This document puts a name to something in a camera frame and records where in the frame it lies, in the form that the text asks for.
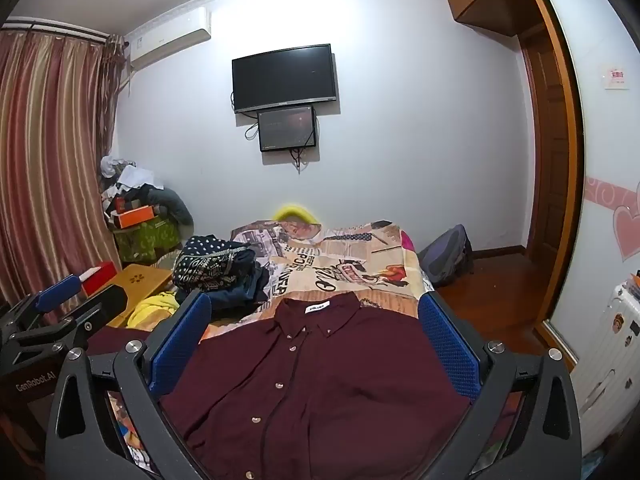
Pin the black wall television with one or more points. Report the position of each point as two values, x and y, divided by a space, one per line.
282 77

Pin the orange box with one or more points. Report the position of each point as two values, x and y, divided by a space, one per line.
132 217

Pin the small black wall monitor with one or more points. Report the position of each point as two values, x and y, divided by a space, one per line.
287 127

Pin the striped red curtain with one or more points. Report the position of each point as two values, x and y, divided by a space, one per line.
50 160

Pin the small white paper label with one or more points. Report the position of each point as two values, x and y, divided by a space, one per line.
616 78

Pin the white sliding wardrobe door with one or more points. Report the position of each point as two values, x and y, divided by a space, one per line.
600 135

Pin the printed blanket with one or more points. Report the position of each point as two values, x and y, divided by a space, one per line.
340 260

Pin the red tissue box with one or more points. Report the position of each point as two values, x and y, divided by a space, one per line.
100 280

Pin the maroon button-up shirt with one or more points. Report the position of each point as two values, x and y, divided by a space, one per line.
310 385

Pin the brown wooden door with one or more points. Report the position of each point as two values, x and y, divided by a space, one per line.
547 160

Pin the white ribbed suitcase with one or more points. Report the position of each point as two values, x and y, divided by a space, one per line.
610 360

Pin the small wooden table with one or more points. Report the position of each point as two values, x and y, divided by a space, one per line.
137 280

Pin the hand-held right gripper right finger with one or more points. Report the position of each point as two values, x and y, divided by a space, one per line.
450 350

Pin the pink heart sticker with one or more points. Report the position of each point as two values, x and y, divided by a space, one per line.
629 230

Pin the beige colourful fleece blanket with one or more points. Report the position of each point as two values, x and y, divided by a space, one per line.
407 242

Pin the stack of folded dark clothes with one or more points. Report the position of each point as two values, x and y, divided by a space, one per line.
220 265

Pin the white air conditioner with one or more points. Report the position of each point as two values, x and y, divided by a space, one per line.
170 35

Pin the pile of mixed clothes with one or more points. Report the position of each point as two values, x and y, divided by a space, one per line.
165 197

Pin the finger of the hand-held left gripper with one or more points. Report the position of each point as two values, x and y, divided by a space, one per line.
100 305
57 291

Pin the yellow cloth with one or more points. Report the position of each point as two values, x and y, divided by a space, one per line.
155 310

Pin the pink swirl border sticker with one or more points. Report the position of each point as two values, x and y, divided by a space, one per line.
607 192

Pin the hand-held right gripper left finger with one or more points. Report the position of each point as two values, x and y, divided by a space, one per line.
180 340

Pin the grey purple backpack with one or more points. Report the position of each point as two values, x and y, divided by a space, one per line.
447 257

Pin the green patterned bag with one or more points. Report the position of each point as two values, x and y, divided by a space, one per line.
150 240

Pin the yellow round object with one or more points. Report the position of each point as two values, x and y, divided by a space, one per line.
295 212

